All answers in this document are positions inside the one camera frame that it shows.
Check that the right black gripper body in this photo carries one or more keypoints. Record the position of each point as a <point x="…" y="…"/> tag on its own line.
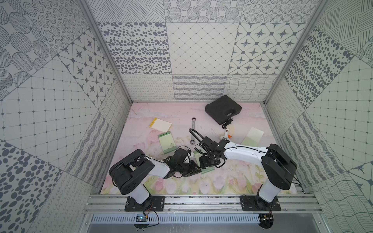
<point x="213" y="162"/>

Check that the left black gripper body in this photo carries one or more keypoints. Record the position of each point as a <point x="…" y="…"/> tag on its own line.
<point x="192" y="168"/>

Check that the green memo pad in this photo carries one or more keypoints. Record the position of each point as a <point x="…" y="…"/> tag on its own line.
<point x="167" y="142"/>
<point x="197" y="156"/>

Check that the yellow-top memo pad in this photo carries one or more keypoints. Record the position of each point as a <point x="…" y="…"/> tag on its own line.
<point x="160" y="125"/>

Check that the torn green memo page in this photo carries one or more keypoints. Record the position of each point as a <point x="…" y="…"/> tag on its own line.
<point x="253" y="137"/>

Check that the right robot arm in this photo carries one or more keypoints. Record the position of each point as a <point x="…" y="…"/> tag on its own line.
<point x="280" y="169"/>

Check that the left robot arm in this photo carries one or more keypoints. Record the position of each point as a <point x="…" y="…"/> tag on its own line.
<point x="128" y="174"/>

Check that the white orange glue gun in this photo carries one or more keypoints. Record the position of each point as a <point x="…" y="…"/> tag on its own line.
<point x="226" y="135"/>

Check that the silver ratchet wrench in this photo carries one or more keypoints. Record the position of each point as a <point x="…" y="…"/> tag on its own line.
<point x="192" y="141"/>

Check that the black plastic tool case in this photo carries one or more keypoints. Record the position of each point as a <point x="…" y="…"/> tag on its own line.
<point x="222" y="110"/>

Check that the left circuit board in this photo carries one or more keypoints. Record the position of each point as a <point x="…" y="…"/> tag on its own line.
<point x="141" y="219"/>

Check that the circuit board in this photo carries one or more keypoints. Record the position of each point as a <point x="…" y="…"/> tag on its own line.
<point x="141" y="219"/>
<point x="266" y="221"/>

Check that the right circuit board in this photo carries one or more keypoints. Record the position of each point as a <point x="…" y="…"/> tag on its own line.
<point x="266" y="221"/>

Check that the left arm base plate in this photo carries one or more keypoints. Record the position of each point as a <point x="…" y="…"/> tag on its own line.
<point x="153" y="203"/>

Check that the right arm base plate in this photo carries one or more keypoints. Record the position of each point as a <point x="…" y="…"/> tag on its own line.
<point x="255" y="203"/>

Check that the aluminium rail frame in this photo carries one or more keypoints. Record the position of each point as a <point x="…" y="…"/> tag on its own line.
<point x="115" y="204"/>

